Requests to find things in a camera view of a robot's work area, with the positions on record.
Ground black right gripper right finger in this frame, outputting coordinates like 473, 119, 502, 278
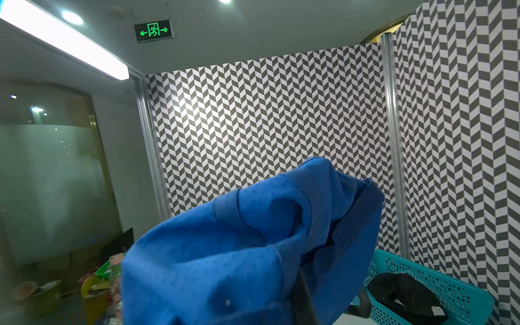
345, 287, 372, 319

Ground aluminium corner post left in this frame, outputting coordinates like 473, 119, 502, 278
133, 77, 171, 222

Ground yellow bucket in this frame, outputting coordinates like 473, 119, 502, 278
81, 275, 112, 324

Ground green exit sign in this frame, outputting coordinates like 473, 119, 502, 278
134, 20, 173, 43

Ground aluminium corner post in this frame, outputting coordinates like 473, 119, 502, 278
381, 32, 412, 259
133, 77, 171, 222

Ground aluminium corner post right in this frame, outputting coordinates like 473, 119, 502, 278
381, 32, 412, 259

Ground black baseball cap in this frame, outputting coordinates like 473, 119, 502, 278
367, 273, 449, 324

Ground blue baseball cap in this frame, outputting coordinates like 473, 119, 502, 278
122, 157, 385, 324

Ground pink floral bottle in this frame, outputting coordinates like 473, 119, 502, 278
109, 253, 125, 320

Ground ceiling light strip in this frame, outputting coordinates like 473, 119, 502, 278
1, 1, 130, 81

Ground teal plastic basket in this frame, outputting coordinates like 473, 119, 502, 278
364, 250, 494, 325

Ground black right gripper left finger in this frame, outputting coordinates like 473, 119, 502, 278
291, 270, 319, 325

